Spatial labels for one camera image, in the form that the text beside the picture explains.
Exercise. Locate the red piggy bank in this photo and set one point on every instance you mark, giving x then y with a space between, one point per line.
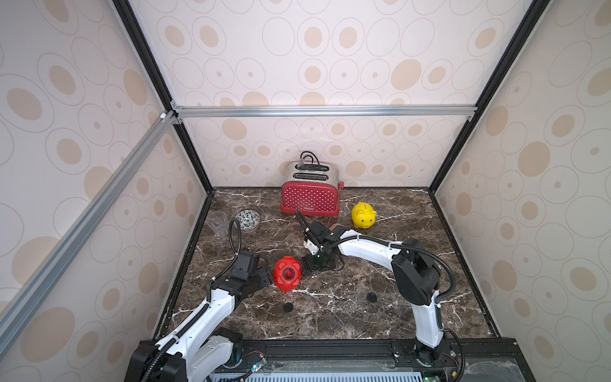
287 274

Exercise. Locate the yellow piggy bank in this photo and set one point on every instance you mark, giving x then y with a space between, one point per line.
363 216

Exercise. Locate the aluminium rail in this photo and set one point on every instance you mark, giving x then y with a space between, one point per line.
35 292
326 111

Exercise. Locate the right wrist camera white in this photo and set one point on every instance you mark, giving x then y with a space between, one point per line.
311 247

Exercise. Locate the clear plastic cup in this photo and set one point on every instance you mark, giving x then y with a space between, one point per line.
218 222

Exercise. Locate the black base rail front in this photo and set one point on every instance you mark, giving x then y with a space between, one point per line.
497 359

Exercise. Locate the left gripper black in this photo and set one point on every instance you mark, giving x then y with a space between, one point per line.
266 279

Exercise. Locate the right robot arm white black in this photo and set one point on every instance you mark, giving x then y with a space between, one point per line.
422 277

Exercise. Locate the aluminium rail left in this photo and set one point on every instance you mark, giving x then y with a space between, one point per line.
35 292

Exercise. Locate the red polka dot toaster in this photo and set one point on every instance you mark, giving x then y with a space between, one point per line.
313 189

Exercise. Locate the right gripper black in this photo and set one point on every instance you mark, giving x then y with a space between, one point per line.
317 234

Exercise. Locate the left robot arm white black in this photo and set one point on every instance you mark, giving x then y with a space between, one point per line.
196 348

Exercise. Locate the aluminium rail back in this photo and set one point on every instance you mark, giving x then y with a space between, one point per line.
326 111

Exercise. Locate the patterned ceramic bowl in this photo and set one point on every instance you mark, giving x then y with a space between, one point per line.
249 220

